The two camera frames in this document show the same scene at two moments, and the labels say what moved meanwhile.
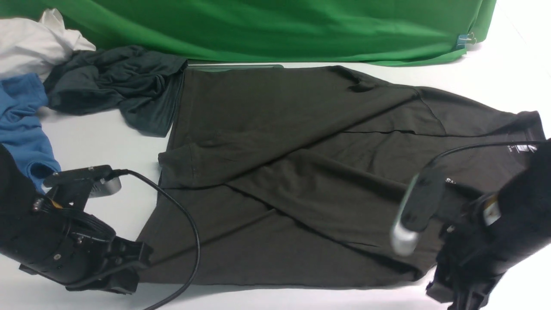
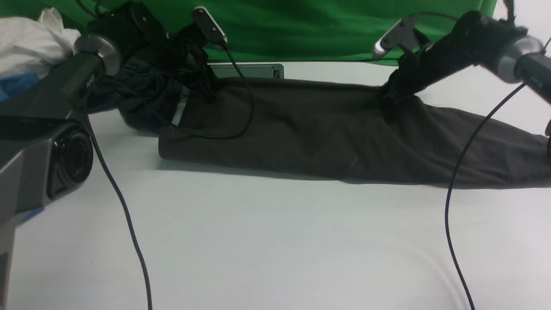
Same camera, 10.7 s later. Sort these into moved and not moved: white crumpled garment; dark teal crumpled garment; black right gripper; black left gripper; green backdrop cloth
Moved: black left gripper; black right gripper
Not moved: white crumpled garment; dark teal crumpled garment; green backdrop cloth
